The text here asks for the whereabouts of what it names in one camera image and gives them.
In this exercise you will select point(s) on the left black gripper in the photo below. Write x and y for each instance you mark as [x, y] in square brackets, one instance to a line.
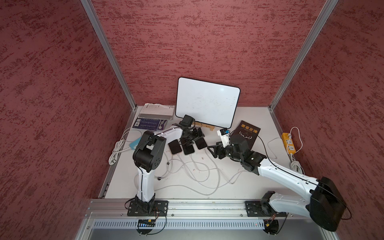
[197, 136]

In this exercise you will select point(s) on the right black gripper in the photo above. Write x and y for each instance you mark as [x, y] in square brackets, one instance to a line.
[217, 147]

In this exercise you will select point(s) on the phone with white case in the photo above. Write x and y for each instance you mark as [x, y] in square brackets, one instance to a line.
[188, 148]

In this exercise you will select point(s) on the black phone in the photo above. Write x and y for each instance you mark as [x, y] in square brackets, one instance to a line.
[201, 143]

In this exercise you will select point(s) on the phone with pink case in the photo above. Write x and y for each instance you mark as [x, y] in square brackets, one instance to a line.
[175, 147]

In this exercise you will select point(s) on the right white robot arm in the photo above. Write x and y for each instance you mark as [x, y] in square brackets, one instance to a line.
[317, 199]

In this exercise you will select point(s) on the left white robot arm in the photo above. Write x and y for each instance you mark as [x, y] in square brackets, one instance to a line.
[148, 156]

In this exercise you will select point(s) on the wooden board stand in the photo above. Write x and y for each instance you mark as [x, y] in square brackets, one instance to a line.
[210, 127]

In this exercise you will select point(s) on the dark brown book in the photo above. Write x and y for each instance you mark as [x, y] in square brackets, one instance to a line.
[245, 132]

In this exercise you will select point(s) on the purple and grey booklet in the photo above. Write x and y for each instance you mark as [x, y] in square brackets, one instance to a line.
[154, 117]

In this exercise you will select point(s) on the teal flat card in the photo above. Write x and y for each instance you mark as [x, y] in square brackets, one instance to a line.
[134, 144]

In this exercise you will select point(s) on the orange power strip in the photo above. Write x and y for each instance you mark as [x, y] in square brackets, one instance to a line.
[288, 143]

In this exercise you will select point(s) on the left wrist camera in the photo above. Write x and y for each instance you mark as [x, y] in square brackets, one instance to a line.
[187, 122]

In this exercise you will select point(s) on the white board with black frame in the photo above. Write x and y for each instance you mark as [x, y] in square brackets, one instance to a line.
[208, 103]

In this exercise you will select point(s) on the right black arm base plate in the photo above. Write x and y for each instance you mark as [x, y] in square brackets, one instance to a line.
[257, 209]

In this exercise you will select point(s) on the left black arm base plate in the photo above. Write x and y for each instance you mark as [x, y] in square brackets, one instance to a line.
[157, 208]

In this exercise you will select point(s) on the aluminium front rail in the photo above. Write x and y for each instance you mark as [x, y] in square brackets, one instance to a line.
[178, 209]

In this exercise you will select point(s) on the left aluminium corner post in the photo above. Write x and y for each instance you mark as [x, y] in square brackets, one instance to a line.
[97, 26]

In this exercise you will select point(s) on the aluminium corner post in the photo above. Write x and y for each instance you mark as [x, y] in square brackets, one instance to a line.
[318, 25]
[97, 26]

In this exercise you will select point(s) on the right aluminium corner post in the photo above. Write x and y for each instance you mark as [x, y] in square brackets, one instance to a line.
[318, 25]

